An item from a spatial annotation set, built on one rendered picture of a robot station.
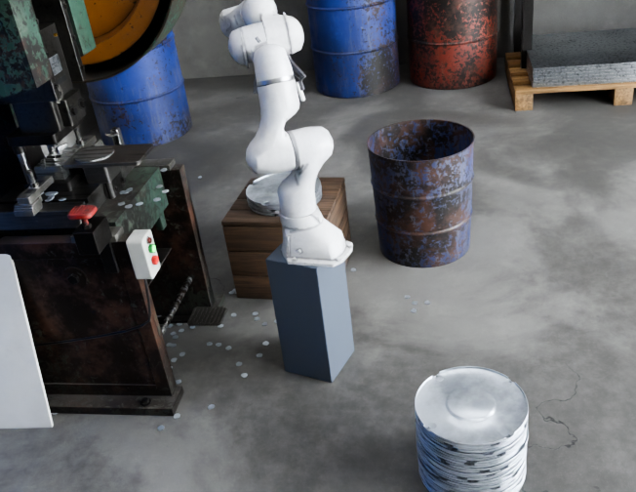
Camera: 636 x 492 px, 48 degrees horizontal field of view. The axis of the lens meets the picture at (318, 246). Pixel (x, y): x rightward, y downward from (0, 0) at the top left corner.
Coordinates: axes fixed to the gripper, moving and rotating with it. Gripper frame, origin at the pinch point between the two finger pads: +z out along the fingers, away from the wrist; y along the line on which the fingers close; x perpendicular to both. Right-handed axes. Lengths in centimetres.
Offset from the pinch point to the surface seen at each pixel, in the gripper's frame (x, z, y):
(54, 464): -91, 79, -75
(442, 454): -90, 92, 44
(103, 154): -56, -3, -42
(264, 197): -0.5, 31.1, -19.3
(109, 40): -29, -37, -42
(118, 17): -26, -44, -37
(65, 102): -63, -21, -42
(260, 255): -7, 51, -26
